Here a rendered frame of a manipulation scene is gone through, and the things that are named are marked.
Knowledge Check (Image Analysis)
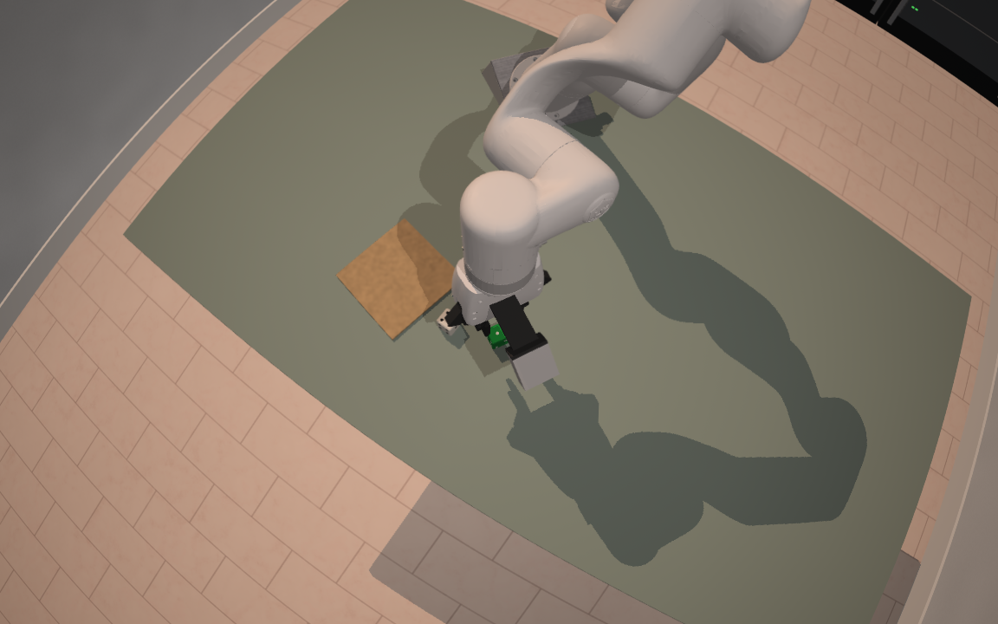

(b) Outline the white die with black pips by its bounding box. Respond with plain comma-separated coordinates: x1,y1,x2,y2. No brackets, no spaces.
437,309,460,335

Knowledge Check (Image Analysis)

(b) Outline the tan mat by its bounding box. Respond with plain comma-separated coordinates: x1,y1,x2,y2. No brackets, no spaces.
336,218,455,340

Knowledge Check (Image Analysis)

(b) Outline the green die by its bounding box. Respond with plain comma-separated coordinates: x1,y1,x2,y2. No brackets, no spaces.
487,324,508,349

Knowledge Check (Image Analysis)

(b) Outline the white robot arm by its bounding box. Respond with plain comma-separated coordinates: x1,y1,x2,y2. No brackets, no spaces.
460,0,811,391

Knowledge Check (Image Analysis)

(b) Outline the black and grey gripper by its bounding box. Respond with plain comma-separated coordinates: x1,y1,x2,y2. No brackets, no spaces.
444,252,552,337

